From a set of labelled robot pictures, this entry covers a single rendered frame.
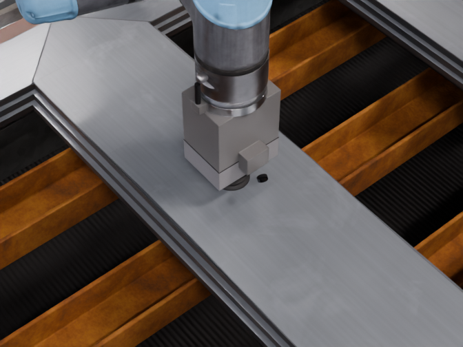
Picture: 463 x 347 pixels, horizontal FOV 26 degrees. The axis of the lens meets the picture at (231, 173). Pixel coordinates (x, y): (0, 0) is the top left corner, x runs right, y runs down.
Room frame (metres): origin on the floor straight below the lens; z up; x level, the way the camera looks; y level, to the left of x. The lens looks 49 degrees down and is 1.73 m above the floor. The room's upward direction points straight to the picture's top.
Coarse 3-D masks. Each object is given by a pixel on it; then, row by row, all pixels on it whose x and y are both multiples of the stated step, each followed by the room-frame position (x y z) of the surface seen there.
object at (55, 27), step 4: (64, 20) 1.02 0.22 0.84; (68, 20) 1.02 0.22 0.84; (72, 20) 1.02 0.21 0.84; (76, 20) 1.02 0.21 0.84; (80, 20) 1.02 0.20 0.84; (52, 24) 1.01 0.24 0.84; (56, 24) 1.01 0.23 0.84; (60, 24) 1.01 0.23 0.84; (64, 24) 1.01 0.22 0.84; (68, 24) 1.01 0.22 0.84; (72, 24) 1.01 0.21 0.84; (52, 28) 1.01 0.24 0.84; (56, 28) 1.01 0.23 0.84; (60, 28) 1.01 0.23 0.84; (64, 28) 1.01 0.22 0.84; (48, 32) 1.00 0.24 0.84; (52, 32) 1.00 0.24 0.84
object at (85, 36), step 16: (64, 32) 1.00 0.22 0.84; (80, 32) 1.00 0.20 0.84; (96, 32) 1.00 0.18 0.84; (112, 32) 1.00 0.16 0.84; (48, 48) 0.97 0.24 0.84; (64, 48) 0.97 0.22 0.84; (80, 48) 0.97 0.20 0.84; (96, 48) 0.97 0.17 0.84; (48, 64) 0.94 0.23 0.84; (64, 64) 0.94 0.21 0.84
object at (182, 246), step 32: (352, 0) 1.09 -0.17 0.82; (384, 32) 1.03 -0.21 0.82; (416, 32) 1.01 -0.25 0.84; (448, 64) 0.95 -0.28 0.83; (32, 96) 0.89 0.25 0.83; (64, 128) 0.84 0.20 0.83; (96, 160) 0.79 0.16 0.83; (128, 192) 0.74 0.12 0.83; (160, 224) 0.69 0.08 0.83; (192, 256) 0.64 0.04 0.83; (224, 288) 0.60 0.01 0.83; (256, 320) 0.56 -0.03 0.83
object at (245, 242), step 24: (312, 168) 0.76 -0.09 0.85; (264, 192) 0.72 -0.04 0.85; (288, 192) 0.72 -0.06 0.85; (312, 192) 0.72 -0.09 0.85; (336, 192) 0.72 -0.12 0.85; (240, 216) 0.69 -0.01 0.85; (264, 216) 0.69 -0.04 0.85; (288, 216) 0.69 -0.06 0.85; (312, 216) 0.69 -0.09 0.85; (336, 216) 0.69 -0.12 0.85; (216, 240) 0.65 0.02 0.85; (240, 240) 0.65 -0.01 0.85; (264, 240) 0.65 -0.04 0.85; (288, 240) 0.66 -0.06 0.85; (216, 264) 0.62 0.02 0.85; (240, 264) 0.62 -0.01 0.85; (264, 264) 0.62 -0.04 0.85
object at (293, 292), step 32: (352, 224) 0.68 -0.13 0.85; (384, 224) 0.68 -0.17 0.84; (288, 256) 0.63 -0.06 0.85; (320, 256) 0.64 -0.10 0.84; (352, 256) 0.64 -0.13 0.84; (384, 256) 0.64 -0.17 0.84; (256, 288) 0.59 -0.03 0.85; (288, 288) 0.59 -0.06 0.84; (320, 288) 0.59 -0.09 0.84; (352, 288) 0.59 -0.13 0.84; (288, 320) 0.55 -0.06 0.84
